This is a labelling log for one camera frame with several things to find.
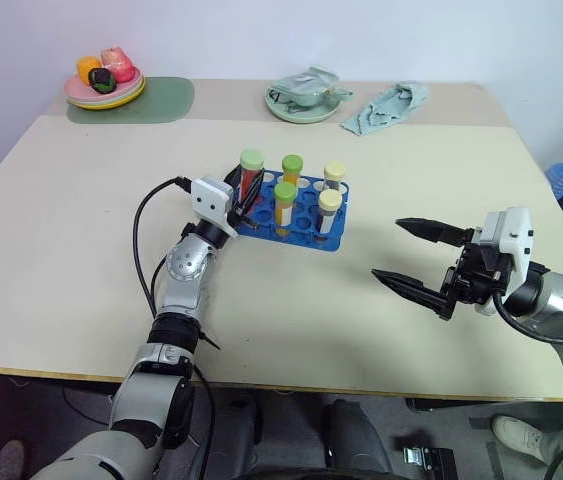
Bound pale green plate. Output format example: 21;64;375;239
264;84;343;124

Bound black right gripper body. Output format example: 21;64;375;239
437;239;513;321

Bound green-capped yellow tube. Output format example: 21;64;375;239
281;154;305;189
273;181;298;241

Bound dark rounded shape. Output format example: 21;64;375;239
320;399;395;480

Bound pale green cloth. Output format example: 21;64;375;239
340;80;432;137

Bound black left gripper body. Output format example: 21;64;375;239
227;188;258;231

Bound green-capped red tube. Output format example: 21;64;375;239
239;148;267;176

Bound yellow-capped brown tube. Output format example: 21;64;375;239
317;188;344;236

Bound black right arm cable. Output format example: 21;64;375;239
491;292;563;346

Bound dark green toy fruit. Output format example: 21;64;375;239
87;67;116;95

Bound black table frame bar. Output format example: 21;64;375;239
405;397;468;413

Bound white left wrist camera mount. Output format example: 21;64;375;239
189;176;239;239

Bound grey trouser leg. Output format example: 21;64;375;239
525;429;563;480

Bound stacked plates with toy food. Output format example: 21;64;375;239
66;74;148;112

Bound yellow-capped dark tube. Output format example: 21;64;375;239
323;160;348;194

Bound orange toy fruit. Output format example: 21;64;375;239
75;55;103;84

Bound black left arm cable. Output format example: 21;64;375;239
132;175;195;321

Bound pink toy fruit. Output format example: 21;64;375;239
99;46;136;84

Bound green placemat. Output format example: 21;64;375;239
65;76;197;126

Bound blue test tube rack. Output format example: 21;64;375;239
230;169;351;254

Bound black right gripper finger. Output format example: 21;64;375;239
370;268;447;316
394;216;477;247

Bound black box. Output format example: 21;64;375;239
425;447;458;480

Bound clear plastic bag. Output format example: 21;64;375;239
268;66;355;109

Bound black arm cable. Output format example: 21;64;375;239
132;175;195;321
491;292;563;346

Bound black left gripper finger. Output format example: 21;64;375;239
238;169;268;228
223;166;243;194

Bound white shoe beige sole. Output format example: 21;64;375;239
490;414;545;457

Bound grey shoe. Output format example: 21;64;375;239
0;439;28;480

